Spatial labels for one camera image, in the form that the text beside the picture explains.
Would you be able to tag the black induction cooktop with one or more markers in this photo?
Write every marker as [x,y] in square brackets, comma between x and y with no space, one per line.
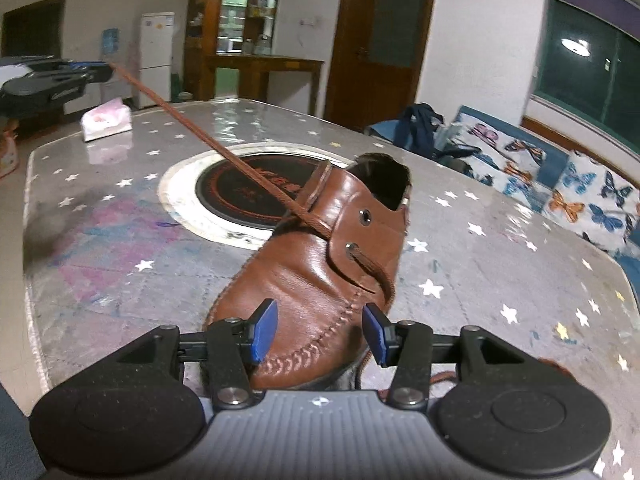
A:
[225,191]

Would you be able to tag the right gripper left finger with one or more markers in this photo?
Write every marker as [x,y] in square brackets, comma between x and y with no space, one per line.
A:
[235,347]

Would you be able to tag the pink tissue pack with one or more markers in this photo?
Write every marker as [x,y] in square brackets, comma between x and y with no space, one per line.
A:
[107,119]

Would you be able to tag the blue sofa bench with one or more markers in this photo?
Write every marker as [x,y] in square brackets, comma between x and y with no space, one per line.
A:
[550,170]

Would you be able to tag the brown wooden door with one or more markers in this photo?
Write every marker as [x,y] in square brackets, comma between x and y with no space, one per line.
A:
[377,56]

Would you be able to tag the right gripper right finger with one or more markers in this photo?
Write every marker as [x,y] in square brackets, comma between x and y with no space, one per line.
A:
[405,346]

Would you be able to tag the dark window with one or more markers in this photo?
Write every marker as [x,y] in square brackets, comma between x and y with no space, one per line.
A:
[589,64]

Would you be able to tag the brown shoelace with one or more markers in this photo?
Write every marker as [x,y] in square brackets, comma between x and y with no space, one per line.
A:
[240,159]

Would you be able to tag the wooden side table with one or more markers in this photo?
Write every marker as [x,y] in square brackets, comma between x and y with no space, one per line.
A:
[254,72]

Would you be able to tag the butterfly print pillow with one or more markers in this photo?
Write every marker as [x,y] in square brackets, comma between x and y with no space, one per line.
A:
[595,203]
[508,164]

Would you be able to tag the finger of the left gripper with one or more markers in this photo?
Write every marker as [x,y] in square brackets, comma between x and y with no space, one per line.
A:
[97,67]

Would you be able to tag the wooden shelf cabinet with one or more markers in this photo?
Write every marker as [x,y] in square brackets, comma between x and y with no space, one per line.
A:
[223,27]

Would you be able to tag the dark blue bag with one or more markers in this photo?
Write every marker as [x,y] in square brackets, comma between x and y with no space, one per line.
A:
[416,132]

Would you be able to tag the brown leather shoe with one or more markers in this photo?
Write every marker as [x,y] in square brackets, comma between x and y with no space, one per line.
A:
[330,269]

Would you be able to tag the white refrigerator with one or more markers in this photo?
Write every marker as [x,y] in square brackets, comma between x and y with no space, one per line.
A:
[155,52]

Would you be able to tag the water dispenser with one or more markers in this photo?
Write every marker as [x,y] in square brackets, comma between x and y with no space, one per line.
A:
[110,54]

